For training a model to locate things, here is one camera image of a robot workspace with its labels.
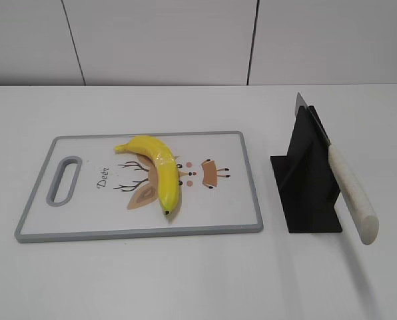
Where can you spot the knife with cream handle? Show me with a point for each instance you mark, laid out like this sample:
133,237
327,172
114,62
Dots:
361,210

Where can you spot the yellow plastic banana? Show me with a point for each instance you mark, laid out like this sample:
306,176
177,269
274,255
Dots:
165,164

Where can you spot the white grey-rimmed cutting board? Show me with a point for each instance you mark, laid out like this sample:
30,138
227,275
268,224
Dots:
85,191

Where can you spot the black knife stand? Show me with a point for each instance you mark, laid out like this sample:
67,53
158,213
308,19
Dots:
306,184

